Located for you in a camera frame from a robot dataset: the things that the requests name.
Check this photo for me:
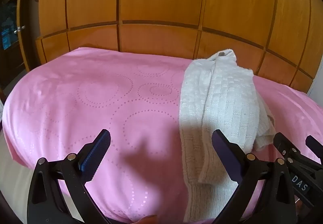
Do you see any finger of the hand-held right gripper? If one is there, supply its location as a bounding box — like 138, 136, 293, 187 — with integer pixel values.
305, 135, 323, 156
274, 132, 301, 164

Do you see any pink dotted blanket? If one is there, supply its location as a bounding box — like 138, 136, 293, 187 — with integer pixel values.
2, 47, 323, 224

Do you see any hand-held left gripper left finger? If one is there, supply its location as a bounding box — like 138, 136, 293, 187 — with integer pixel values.
27, 129, 119, 224

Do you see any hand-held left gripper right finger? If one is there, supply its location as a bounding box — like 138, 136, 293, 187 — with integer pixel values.
211, 129, 297, 224

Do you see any wooden wardrobe door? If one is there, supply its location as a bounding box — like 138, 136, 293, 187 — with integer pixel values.
14, 0, 42, 75

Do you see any white knit sweater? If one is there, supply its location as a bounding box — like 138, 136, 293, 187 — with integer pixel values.
179, 48, 277, 222

